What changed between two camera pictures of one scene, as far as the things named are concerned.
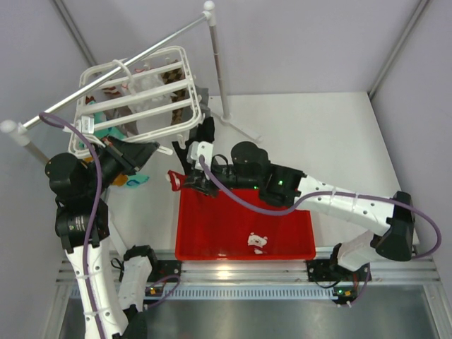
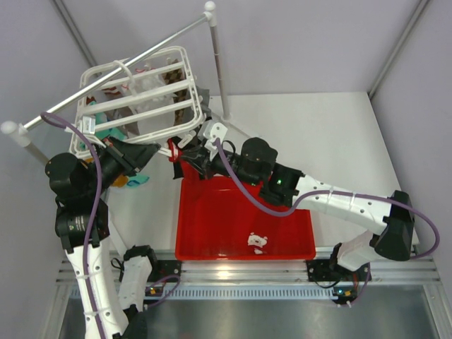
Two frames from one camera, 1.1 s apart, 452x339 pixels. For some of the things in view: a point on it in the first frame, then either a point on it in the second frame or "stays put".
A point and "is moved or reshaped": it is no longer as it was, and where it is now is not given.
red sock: x=177 y=181 → x=175 y=150
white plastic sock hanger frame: x=144 y=99 stays put
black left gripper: x=131 y=155 stays put
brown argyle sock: x=172 y=77 stays put
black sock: x=183 y=155 is moved or reshaped
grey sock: x=204 y=103 stays put
